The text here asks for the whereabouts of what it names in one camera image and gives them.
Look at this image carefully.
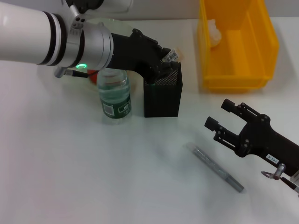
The clear green-label water bottle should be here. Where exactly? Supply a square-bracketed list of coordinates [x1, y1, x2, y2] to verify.
[97, 69, 133, 126]

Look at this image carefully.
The silver left arm cable plug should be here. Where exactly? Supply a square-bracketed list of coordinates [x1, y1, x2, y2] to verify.
[54, 66, 69, 79]

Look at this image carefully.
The black mesh pen holder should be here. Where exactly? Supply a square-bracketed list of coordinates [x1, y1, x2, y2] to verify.
[142, 59, 184, 118]

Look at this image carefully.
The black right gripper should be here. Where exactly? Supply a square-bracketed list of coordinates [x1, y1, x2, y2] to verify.
[204, 98, 299, 177]

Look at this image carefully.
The white paper ball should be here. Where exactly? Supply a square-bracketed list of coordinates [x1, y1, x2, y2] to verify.
[207, 19, 222, 49]

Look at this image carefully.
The silver right wrist connector fitting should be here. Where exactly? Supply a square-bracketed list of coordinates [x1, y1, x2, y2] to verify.
[272, 163, 287, 181]

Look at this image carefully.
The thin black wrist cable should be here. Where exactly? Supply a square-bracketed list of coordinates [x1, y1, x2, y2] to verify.
[66, 69, 99, 79]

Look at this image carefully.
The pale green glass fruit plate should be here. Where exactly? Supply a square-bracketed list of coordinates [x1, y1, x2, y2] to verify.
[53, 18, 147, 94]

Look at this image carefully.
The beige eraser with barcode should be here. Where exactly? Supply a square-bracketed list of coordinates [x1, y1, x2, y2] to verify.
[163, 48, 184, 63]

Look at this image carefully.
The red-orange orange fruit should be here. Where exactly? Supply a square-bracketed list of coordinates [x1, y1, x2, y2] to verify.
[88, 70, 99, 85]

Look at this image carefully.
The yellow plastic storage bin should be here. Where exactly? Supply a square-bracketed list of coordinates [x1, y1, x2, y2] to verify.
[197, 0, 280, 91]

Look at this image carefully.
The grey pen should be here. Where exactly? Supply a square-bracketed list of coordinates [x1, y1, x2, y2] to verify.
[186, 142, 246, 194]

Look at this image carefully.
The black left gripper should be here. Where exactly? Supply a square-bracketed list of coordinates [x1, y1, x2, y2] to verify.
[109, 28, 178, 82]

